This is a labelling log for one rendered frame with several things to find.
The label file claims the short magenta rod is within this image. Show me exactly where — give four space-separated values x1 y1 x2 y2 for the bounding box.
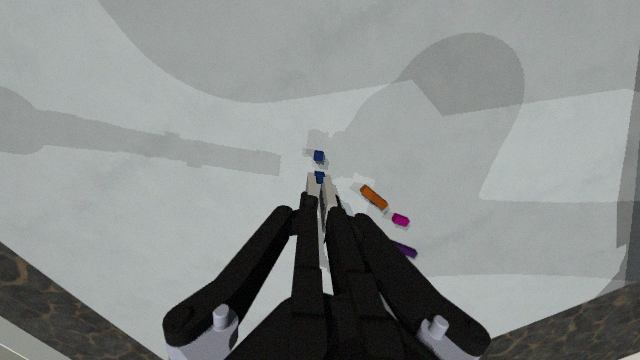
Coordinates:
391 213 410 227

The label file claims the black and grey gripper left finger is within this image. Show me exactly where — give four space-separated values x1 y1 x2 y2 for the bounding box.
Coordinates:
162 172 327 360

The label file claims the dark purple rod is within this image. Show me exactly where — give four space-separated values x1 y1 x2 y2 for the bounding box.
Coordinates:
391 240 418 258

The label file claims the small dark blue cube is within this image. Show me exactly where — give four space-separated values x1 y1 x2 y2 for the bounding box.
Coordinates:
314 150 324 162
314 171 325 184

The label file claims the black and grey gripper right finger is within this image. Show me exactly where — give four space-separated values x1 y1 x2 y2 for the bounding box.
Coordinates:
319 174 491 360

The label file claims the orange rod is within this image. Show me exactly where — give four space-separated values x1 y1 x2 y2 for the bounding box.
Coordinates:
360 185 388 210

